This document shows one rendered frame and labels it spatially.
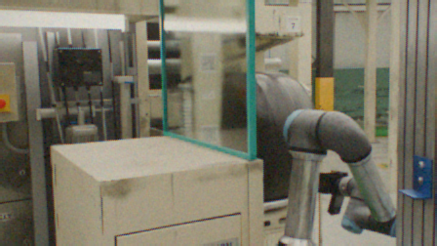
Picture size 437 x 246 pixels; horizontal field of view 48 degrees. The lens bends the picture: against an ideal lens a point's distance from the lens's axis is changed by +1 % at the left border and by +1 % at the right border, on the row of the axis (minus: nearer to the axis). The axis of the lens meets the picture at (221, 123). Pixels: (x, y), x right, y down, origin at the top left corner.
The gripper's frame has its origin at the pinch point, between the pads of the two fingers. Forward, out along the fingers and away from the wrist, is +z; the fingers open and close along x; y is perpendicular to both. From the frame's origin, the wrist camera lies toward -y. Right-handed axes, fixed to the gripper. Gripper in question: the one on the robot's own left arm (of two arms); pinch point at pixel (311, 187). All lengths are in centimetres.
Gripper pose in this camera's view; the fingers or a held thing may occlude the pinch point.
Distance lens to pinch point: 202.7
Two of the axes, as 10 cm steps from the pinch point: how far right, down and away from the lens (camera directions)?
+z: -4.7, 0.4, 8.8
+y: -0.8, -10.0, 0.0
